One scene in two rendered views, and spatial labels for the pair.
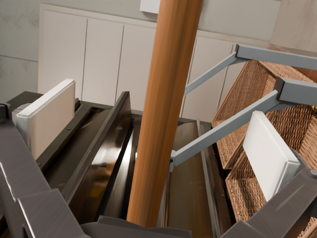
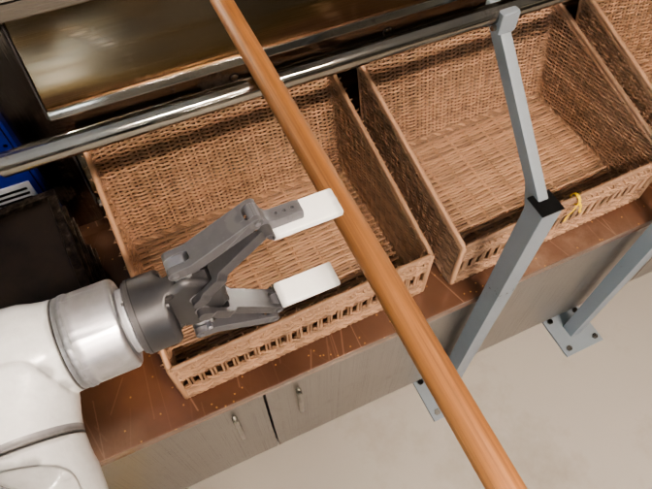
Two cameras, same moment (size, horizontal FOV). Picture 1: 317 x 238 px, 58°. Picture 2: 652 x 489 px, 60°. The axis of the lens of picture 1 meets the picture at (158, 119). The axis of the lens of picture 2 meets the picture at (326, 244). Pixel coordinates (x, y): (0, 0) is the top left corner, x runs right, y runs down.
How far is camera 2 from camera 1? 0.53 m
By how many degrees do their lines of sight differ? 67
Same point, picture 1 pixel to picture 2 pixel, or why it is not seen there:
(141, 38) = not seen: outside the picture
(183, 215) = not seen: outside the picture
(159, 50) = (366, 264)
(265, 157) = (298, 287)
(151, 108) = (345, 231)
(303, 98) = (523, 221)
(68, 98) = (324, 212)
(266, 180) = (286, 285)
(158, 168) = not seen: hidden behind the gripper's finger
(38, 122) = (279, 232)
